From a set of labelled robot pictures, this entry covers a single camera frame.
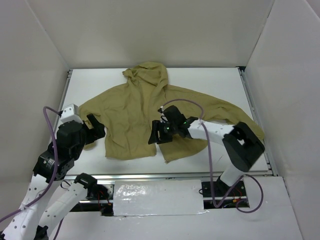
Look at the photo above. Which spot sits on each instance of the tan hooded zip jacket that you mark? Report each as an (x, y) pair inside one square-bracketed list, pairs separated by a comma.
[(127, 110)]

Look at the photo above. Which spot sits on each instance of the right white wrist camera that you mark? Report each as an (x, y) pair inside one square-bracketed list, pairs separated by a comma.
[(162, 116)]

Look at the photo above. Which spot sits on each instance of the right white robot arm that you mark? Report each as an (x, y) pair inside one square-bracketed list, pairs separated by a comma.
[(241, 144)]

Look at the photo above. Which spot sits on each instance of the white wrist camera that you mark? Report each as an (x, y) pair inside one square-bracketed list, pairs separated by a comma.
[(70, 113), (162, 116)]

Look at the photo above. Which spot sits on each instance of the white foam front panel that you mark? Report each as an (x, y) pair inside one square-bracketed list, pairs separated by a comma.
[(157, 198)]

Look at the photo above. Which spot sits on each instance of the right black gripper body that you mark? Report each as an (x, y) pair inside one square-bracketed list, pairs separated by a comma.
[(160, 131)]

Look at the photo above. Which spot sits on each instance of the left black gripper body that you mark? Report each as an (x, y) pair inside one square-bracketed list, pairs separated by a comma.
[(92, 130)]

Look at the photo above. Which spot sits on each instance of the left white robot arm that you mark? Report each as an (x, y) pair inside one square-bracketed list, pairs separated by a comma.
[(35, 219)]

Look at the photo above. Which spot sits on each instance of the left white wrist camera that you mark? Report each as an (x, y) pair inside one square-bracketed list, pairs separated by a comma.
[(70, 113)]

